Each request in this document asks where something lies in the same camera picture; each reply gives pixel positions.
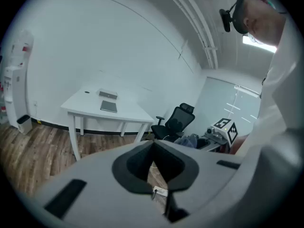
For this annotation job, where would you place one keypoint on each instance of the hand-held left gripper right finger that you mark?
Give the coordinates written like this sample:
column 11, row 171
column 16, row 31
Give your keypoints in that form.
column 209, row 174

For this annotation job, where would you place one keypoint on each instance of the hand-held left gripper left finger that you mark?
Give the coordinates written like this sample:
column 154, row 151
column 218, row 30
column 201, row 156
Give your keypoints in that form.
column 95, row 186

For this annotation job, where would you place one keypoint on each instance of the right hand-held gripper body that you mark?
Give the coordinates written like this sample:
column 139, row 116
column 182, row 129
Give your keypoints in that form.
column 224, row 123

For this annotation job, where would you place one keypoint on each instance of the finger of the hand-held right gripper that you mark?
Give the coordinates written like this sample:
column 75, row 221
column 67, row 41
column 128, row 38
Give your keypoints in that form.
column 213, row 145

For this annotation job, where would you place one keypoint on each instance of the dark grey notebook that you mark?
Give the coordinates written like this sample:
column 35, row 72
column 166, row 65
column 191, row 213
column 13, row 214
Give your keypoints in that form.
column 108, row 106

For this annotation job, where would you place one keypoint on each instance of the person's right forearm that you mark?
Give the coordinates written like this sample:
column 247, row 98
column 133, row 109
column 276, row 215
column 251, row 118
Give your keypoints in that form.
column 240, row 144

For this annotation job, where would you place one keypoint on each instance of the frosted glass partition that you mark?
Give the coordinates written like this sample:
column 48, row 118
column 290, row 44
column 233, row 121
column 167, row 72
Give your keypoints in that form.
column 223, row 98

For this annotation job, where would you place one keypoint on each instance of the black mesh office chair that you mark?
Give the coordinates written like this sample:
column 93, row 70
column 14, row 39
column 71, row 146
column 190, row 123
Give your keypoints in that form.
column 177, row 122

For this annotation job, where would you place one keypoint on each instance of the white power strip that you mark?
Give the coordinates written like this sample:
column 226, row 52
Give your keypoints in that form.
column 160, row 191

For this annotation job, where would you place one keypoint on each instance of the person's white t-shirt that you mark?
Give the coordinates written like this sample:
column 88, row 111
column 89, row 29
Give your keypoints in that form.
column 280, row 91

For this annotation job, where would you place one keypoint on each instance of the white table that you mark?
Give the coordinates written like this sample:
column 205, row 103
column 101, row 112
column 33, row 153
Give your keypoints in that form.
column 128, row 108

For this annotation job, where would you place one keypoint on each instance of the rectangular ceiling light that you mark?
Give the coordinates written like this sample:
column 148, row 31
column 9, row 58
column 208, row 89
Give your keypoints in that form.
column 259, row 45

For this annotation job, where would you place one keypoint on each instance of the light blue face mask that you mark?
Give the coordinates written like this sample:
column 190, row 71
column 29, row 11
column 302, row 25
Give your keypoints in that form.
column 253, row 38

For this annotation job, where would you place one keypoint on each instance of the white bin with black lid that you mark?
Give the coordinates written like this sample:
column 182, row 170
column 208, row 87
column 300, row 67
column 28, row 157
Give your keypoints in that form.
column 23, row 125

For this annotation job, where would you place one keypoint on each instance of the white ceiling pipes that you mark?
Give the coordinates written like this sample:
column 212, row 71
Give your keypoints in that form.
column 202, row 27

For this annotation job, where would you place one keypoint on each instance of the person's head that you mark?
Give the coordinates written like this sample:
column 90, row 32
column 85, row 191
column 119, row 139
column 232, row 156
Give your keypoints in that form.
column 263, row 22

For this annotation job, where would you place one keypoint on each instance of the white water dispenser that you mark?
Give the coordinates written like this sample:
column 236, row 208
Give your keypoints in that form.
column 14, row 96

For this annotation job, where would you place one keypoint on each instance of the clear water dispenser bottle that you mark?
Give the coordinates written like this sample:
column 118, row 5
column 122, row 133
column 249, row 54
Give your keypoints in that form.
column 22, row 49

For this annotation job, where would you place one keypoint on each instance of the small grey gripper camera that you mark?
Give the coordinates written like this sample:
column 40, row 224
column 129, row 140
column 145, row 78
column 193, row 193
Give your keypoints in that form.
column 210, row 130

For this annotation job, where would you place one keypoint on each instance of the white wall outlet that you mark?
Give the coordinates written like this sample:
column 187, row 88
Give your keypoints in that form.
column 35, row 103

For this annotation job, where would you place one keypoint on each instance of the black head-mounted camera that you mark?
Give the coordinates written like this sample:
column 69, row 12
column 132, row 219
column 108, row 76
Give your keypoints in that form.
column 226, row 20

